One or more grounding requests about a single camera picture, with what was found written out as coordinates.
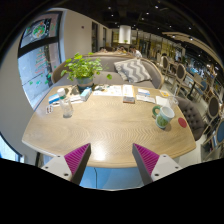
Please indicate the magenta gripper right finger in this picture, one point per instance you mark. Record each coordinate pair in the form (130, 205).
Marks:
(146, 161)

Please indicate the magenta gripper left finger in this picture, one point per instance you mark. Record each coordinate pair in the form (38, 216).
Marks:
(77, 161)

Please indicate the clear plastic water bottle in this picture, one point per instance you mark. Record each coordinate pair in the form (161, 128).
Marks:
(65, 103)

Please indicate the green and white mug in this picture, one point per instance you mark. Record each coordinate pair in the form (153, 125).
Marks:
(163, 115)

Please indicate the red round coaster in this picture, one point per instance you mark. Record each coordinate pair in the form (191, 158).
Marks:
(182, 122)

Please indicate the white paper leaflet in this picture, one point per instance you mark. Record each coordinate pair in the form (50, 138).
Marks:
(145, 99)

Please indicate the clear plastic cup with straw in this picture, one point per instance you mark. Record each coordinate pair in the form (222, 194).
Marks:
(172, 101)

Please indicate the grey tufted armchair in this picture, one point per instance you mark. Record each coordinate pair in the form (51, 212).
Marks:
(192, 116)

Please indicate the blue seat wooden chair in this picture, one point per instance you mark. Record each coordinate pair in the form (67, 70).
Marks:
(213, 147)

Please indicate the yellow table card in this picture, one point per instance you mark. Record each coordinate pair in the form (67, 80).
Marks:
(164, 93)

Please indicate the blue tissue box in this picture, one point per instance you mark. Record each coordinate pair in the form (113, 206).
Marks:
(85, 94)

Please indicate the white menu booklet stack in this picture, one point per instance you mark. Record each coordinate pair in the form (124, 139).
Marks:
(128, 94)

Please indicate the grey chevron pillow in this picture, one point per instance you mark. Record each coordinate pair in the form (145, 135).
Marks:
(132, 70)

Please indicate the green potted plant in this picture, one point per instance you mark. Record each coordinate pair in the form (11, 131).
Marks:
(82, 68)

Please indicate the grey curved sofa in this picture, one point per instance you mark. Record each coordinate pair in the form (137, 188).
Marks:
(111, 76)

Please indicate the wooden dining chair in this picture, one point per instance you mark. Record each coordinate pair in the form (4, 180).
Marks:
(179, 81)

